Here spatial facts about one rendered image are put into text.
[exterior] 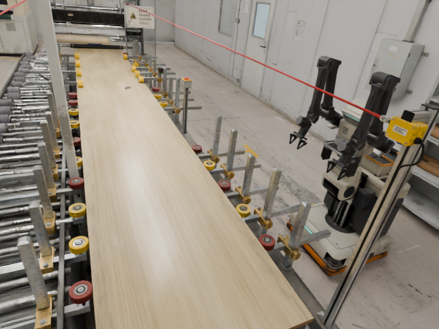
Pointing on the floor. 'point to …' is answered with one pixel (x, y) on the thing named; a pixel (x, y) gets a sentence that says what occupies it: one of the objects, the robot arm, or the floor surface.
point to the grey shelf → (431, 205)
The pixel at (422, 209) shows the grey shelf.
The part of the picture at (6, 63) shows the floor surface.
